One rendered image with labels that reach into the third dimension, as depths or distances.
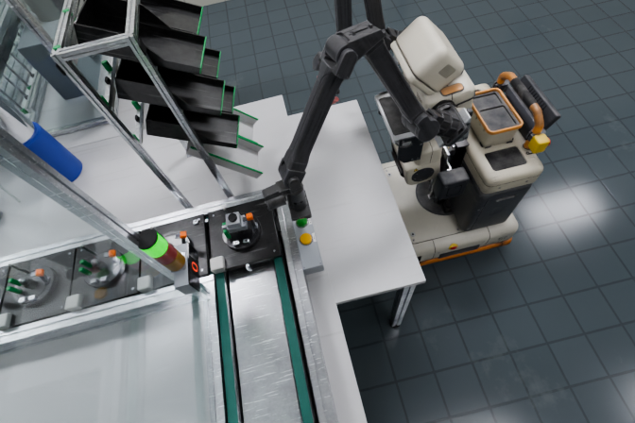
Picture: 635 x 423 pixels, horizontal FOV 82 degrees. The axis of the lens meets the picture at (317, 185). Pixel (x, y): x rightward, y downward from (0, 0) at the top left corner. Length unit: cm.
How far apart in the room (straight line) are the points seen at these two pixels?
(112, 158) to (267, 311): 109
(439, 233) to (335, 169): 78
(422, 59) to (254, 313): 97
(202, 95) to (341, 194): 65
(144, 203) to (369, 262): 98
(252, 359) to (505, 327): 145
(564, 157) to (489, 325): 128
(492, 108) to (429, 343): 123
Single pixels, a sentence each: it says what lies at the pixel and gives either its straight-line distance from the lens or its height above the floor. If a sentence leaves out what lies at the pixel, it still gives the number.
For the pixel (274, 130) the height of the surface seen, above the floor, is 86.
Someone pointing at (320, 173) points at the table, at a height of 86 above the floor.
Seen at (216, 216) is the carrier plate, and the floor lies 97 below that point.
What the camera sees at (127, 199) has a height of 86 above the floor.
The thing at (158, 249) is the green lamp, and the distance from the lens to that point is 93.
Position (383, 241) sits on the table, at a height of 86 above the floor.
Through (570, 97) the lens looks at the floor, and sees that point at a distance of 332.
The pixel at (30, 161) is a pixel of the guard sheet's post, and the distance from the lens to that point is 71.
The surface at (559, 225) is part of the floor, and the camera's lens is 264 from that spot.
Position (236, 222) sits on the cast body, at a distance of 124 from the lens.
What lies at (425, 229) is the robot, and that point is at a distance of 207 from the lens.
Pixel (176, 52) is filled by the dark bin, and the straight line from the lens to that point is 111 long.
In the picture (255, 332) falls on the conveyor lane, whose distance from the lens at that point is 128.
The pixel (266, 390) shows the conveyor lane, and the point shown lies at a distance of 126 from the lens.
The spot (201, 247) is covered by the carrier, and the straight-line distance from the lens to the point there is 138.
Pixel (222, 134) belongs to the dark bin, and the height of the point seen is 121.
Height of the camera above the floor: 214
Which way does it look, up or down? 58 degrees down
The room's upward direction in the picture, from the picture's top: 12 degrees counter-clockwise
